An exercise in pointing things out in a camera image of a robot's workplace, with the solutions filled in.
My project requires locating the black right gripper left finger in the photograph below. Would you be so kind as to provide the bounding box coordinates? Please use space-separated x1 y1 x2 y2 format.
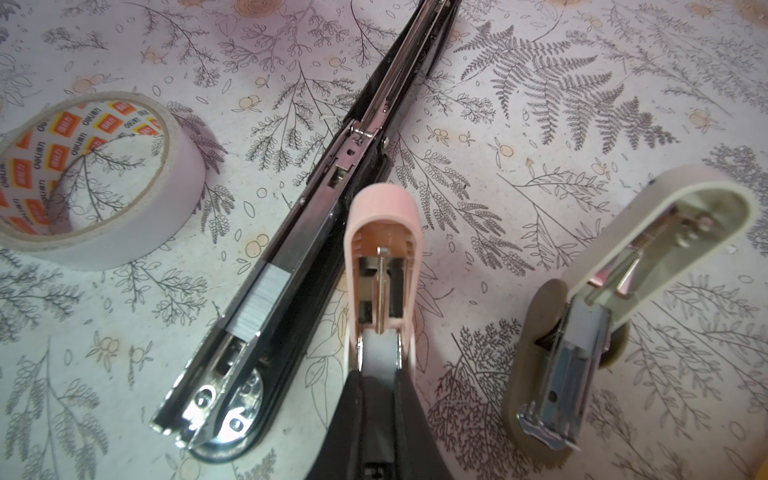
305 371 364 480

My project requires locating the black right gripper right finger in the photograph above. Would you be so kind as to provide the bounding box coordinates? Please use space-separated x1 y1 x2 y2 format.
394 369 453 480

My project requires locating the staple strip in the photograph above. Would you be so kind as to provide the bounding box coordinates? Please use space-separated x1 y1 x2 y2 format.
226 263 291 342

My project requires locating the pink white stapler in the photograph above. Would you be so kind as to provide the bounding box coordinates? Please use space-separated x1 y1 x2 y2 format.
343 183 423 389

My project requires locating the clear tape roll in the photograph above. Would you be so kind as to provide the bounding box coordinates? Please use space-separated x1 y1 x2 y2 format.
1 92 205 270

